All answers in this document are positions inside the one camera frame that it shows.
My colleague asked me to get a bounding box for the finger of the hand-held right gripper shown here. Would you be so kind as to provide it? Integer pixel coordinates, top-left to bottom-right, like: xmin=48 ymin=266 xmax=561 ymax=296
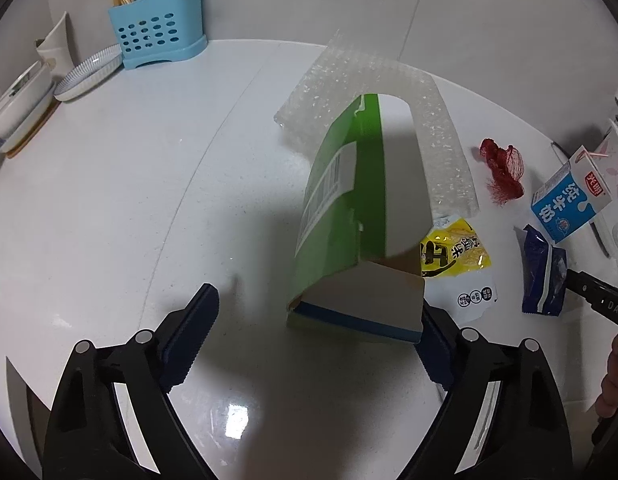
xmin=564 ymin=269 xmax=618 ymax=333

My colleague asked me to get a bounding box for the person's right hand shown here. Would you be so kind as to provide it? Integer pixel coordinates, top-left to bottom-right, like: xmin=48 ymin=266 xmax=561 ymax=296
xmin=595 ymin=332 xmax=618 ymax=421

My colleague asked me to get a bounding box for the yellow snack wrapper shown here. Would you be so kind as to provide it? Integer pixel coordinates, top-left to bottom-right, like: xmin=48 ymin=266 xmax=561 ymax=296
xmin=420 ymin=217 xmax=500 ymax=323

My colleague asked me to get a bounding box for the clear bubble wrap sheet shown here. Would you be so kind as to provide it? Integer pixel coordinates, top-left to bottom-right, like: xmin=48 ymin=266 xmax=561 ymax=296
xmin=274 ymin=30 xmax=480 ymax=223

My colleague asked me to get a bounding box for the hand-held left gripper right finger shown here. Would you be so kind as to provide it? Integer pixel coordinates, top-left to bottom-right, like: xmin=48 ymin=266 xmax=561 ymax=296
xmin=404 ymin=300 xmax=577 ymax=480

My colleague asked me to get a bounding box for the red mesh net bag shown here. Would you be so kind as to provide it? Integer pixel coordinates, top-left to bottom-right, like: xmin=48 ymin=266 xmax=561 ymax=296
xmin=478 ymin=137 xmax=526 ymax=206

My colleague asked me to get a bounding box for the blue plastic utensil holder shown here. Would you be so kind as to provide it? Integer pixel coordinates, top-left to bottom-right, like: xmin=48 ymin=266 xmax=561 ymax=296
xmin=108 ymin=0 xmax=208 ymax=70

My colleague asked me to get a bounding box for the blue white milk carton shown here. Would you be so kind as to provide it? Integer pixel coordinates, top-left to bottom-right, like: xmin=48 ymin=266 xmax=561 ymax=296
xmin=532 ymin=146 xmax=615 ymax=246

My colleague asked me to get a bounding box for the striped ceramic plate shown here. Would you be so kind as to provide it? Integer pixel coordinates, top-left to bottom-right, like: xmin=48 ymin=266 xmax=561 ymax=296
xmin=54 ymin=44 xmax=124 ymax=102

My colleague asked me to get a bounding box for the dark blue snack wrapper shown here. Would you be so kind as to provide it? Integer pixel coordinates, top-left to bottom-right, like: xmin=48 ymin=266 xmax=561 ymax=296
xmin=513 ymin=224 xmax=570 ymax=317

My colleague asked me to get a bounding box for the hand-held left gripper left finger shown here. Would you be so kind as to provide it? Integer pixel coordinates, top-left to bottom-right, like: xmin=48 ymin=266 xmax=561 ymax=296
xmin=41 ymin=282 xmax=220 ymax=480

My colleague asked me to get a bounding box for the green cardboard box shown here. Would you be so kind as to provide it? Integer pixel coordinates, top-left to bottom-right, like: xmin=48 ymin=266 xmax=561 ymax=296
xmin=286 ymin=92 xmax=435 ymax=346

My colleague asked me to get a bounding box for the white ceramic jug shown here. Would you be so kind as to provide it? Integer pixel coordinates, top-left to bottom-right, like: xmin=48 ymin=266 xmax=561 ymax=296
xmin=35 ymin=12 xmax=73 ymax=75

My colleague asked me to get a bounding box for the white ceramic bowl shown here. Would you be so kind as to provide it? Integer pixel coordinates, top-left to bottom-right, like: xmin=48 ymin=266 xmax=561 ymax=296
xmin=0 ymin=61 xmax=56 ymax=139

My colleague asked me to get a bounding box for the white electronic device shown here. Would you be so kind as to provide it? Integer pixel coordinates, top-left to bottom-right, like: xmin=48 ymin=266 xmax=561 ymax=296
xmin=592 ymin=207 xmax=618 ymax=260

